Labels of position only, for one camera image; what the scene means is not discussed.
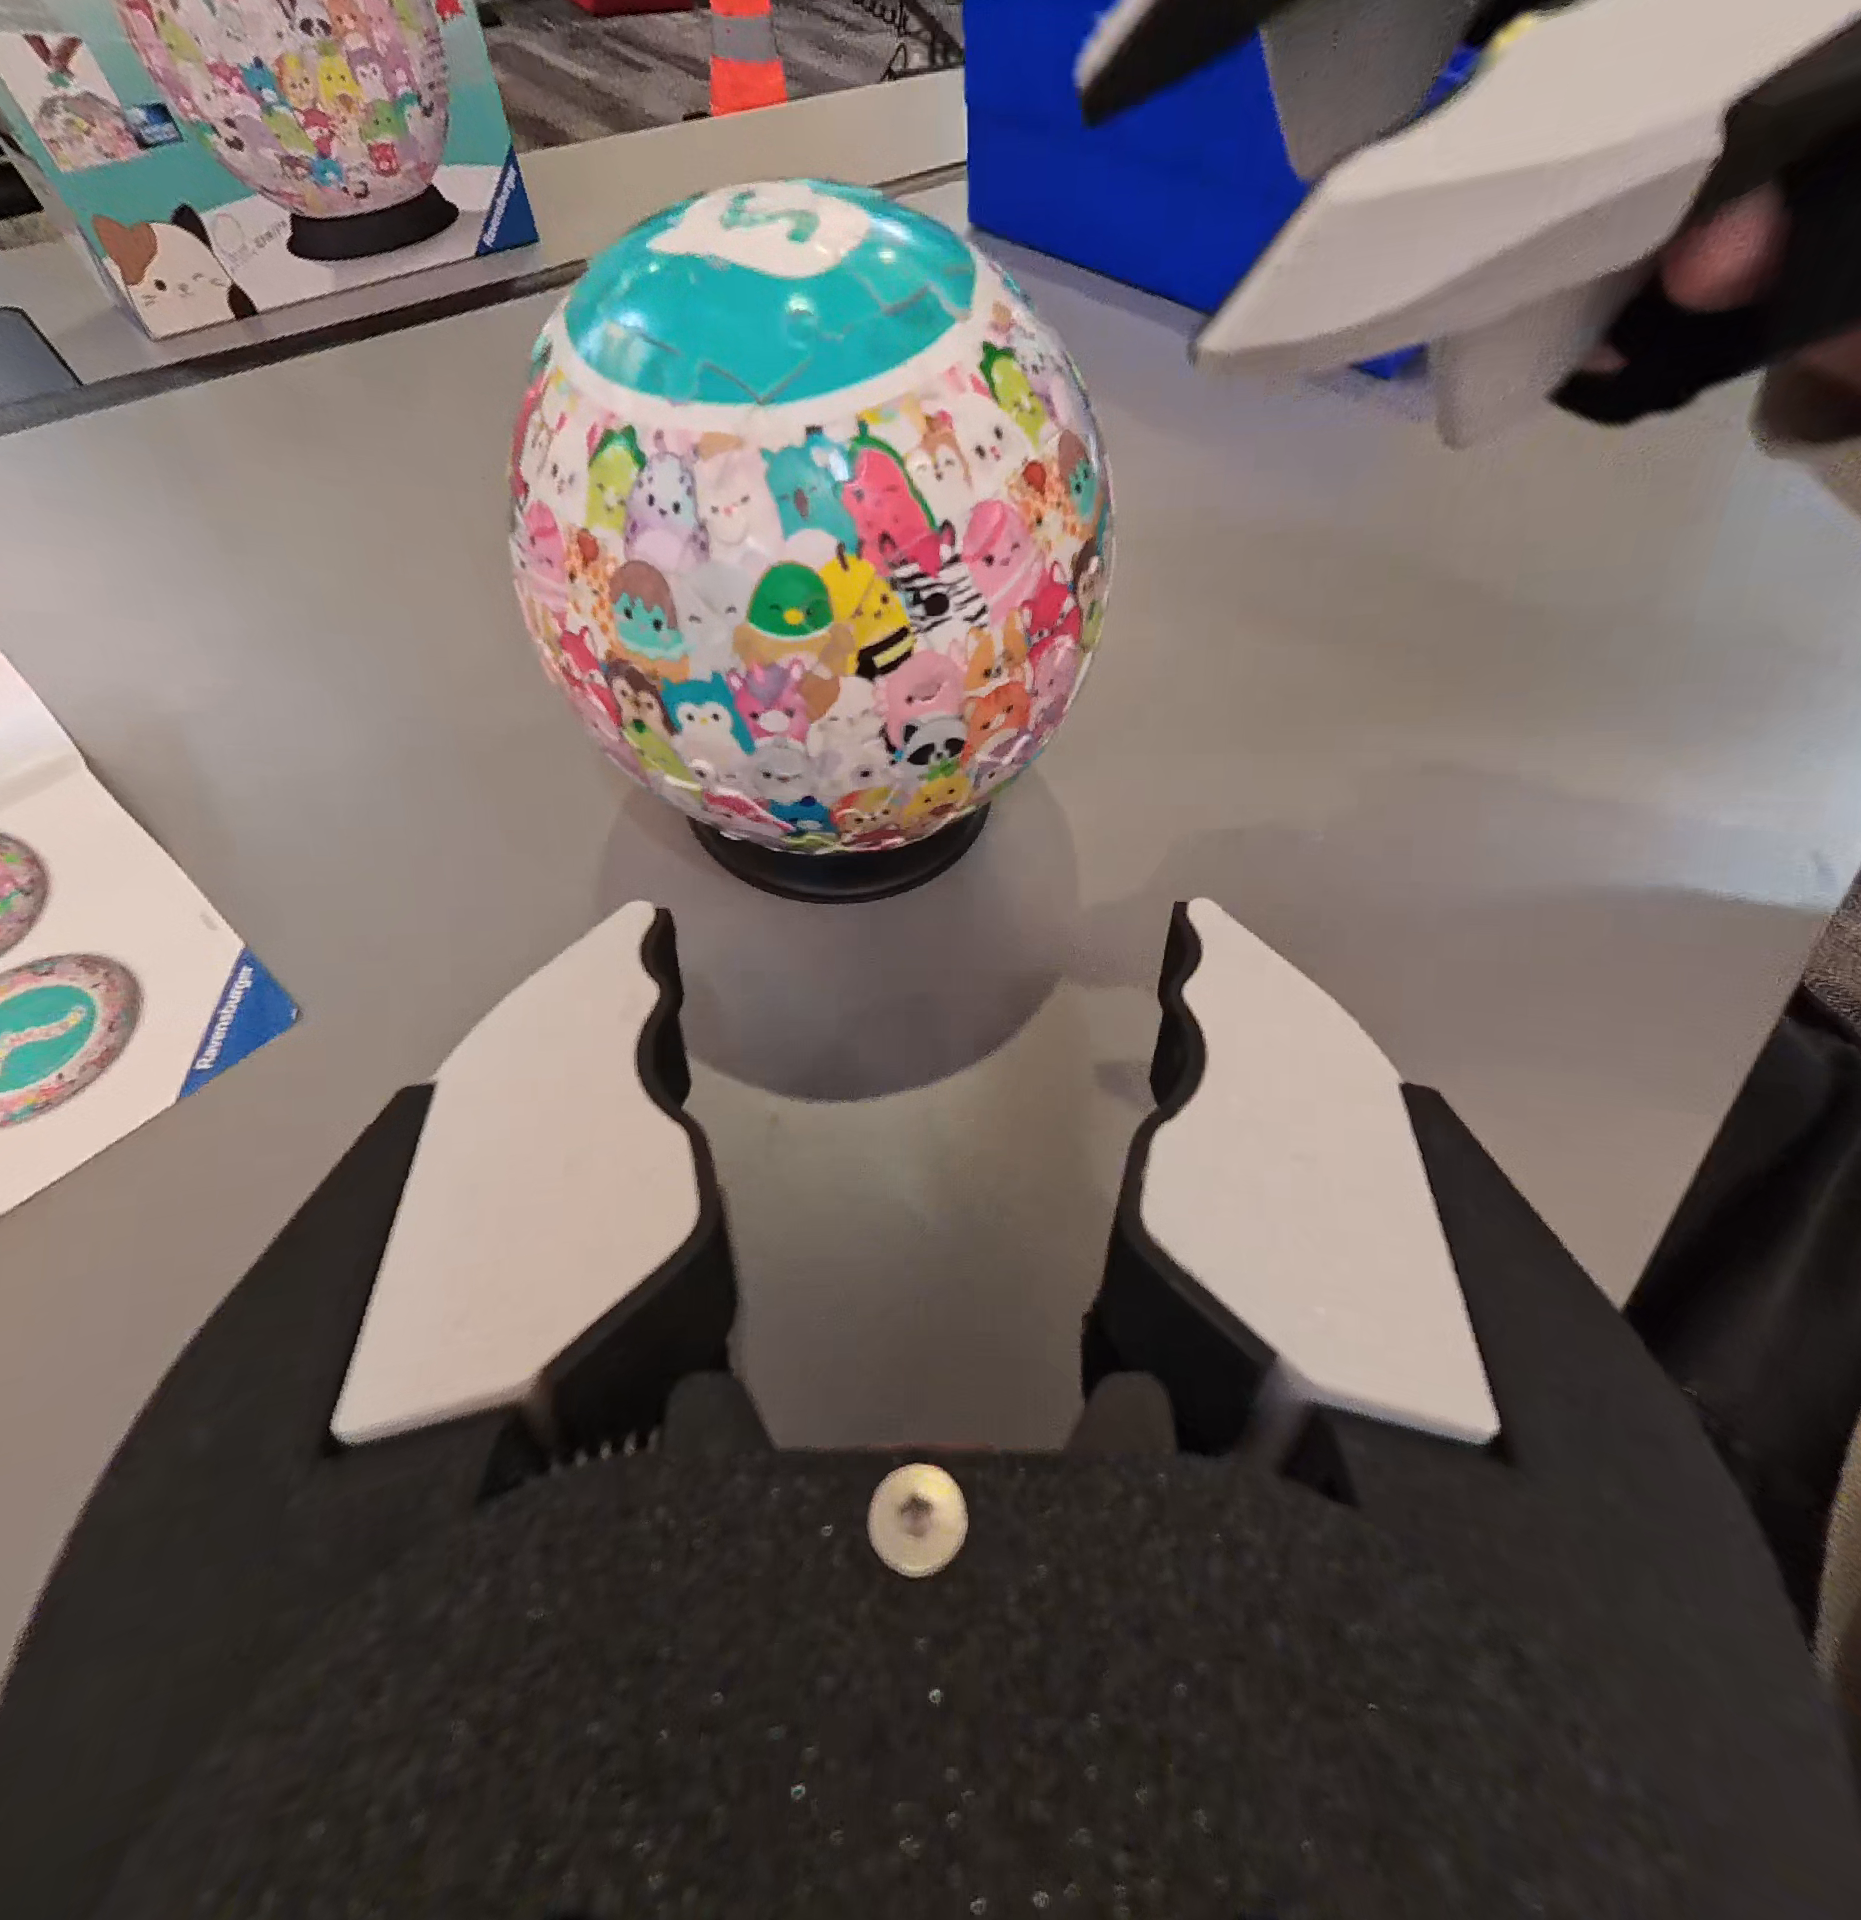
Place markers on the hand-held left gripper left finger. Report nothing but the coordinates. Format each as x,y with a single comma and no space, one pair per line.
526,1202

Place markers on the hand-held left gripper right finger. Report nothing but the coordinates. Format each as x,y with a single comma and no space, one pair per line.
1305,1202

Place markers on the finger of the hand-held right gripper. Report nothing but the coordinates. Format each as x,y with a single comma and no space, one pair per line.
1368,76
1470,226

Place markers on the blue plastic bin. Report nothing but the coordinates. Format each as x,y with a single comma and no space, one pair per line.
1108,152

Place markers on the black ball stand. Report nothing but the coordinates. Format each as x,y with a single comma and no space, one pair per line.
839,877

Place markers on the colourful puzzle ball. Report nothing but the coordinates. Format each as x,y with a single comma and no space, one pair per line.
811,602

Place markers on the puzzle instruction leaflet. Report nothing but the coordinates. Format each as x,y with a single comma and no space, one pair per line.
106,900

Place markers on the teal puzzle picture box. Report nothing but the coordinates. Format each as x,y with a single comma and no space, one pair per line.
197,193

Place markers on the person's right hand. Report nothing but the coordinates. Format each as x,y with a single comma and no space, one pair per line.
1727,246

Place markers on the orange traffic cone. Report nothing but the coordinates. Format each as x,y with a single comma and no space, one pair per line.
746,67

